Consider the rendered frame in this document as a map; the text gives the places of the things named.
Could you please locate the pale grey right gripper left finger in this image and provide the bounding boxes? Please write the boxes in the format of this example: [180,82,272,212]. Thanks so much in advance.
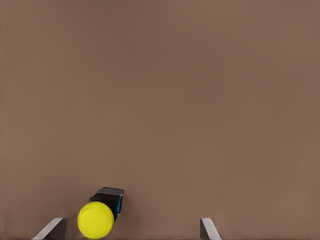
[31,217,67,240]

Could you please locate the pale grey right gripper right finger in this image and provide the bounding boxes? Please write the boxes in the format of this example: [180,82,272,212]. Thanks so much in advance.
[199,217,222,240]

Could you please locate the yellow push button black base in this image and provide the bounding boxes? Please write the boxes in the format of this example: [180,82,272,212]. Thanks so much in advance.
[77,186,125,239]

